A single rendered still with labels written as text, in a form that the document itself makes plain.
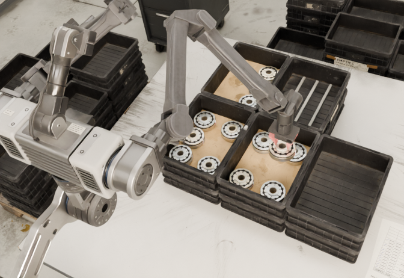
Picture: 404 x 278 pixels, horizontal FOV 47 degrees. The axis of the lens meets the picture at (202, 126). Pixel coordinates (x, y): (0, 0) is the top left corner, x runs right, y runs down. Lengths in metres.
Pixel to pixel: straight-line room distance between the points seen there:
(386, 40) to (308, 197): 1.52
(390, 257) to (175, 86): 1.11
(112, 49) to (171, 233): 1.60
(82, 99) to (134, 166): 1.93
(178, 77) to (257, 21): 2.72
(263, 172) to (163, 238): 0.51
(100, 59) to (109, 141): 1.94
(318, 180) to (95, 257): 0.98
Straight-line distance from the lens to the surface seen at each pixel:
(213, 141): 2.11
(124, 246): 2.05
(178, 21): 1.49
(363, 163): 2.06
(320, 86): 2.34
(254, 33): 3.97
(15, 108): 1.49
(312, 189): 1.97
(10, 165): 2.81
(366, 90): 2.54
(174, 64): 1.43
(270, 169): 2.01
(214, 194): 1.99
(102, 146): 1.28
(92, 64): 3.18
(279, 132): 1.72
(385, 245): 2.04
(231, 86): 2.33
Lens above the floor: 2.48
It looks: 49 degrees down
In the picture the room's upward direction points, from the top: 9 degrees counter-clockwise
